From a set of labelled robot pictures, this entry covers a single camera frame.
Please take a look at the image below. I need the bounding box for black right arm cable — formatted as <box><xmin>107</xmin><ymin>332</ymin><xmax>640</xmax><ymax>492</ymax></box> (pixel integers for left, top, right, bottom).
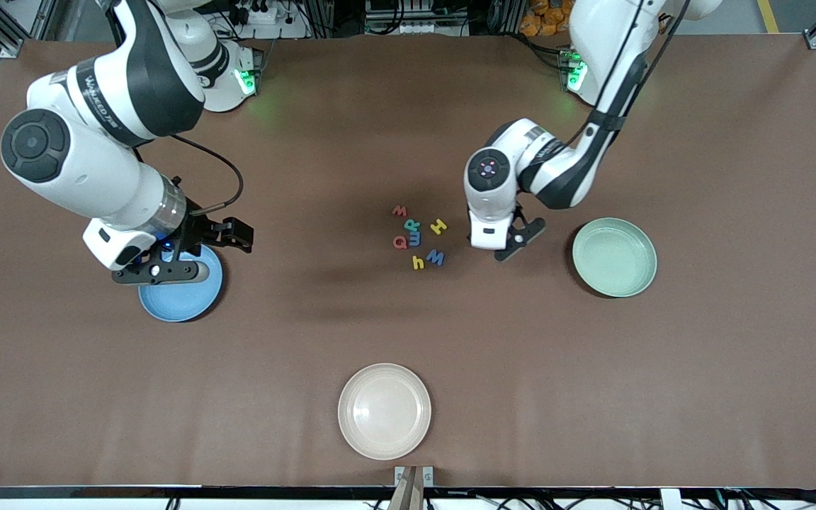
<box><xmin>167</xmin><ymin>133</ymin><xmax>245</xmax><ymax>215</ymax></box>

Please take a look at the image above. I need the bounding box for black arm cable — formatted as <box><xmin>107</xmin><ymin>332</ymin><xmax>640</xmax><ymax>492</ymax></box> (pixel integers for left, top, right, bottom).
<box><xmin>565</xmin><ymin>0</ymin><xmax>692</xmax><ymax>149</ymax></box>
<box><xmin>167</xmin><ymin>133</ymin><xmax>245</xmax><ymax>215</ymax></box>

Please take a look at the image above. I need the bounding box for metal table edge bracket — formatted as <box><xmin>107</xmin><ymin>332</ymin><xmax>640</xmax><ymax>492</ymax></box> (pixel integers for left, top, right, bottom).
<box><xmin>394</xmin><ymin>465</ymin><xmax>435</xmax><ymax>488</ymax></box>

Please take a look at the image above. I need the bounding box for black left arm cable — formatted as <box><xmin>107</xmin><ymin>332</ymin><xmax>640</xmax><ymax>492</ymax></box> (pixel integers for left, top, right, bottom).
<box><xmin>565</xmin><ymin>0</ymin><xmax>692</xmax><ymax>149</ymax></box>

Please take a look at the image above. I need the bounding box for bag of orange items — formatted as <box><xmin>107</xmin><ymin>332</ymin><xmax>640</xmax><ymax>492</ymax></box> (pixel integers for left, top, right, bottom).
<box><xmin>519</xmin><ymin>0</ymin><xmax>575</xmax><ymax>38</ymax></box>

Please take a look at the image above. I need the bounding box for green plate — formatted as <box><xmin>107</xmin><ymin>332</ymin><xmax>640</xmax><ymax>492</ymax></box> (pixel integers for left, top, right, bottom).
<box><xmin>572</xmin><ymin>217</ymin><xmax>658</xmax><ymax>298</ymax></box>

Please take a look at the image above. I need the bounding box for blue plate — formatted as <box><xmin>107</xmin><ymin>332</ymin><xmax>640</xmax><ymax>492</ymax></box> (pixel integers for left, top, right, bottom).
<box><xmin>138</xmin><ymin>244</ymin><xmax>225</xmax><ymax>324</ymax></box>

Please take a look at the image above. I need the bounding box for beige plate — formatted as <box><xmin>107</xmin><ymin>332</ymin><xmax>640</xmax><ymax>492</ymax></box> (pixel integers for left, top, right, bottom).
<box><xmin>338</xmin><ymin>363</ymin><xmax>432</xmax><ymax>461</ymax></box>

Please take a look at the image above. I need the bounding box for white power strip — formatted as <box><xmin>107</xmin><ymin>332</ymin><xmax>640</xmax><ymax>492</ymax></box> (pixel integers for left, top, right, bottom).
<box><xmin>395</xmin><ymin>20</ymin><xmax>467</xmax><ymax>36</ymax></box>
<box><xmin>227</xmin><ymin>0</ymin><xmax>288</xmax><ymax>26</ymax></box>

